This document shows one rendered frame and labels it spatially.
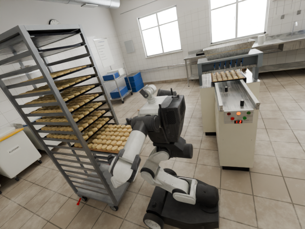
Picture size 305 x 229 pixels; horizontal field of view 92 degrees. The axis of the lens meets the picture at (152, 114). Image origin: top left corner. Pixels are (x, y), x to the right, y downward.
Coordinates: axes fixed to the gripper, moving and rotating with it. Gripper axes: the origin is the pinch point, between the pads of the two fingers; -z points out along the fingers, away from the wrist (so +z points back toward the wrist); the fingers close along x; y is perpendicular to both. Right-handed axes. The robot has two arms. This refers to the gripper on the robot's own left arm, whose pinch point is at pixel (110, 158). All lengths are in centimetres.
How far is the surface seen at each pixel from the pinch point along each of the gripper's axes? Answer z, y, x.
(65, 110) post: -23.2, 14.0, 40.3
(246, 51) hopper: -12, -188, 35
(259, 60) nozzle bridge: 2, -191, 24
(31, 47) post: -24, 14, 83
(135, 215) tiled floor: -9, 1, -87
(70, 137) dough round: -45, 22, 10
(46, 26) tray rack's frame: -33, 1, 94
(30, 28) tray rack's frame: -27, 10, 93
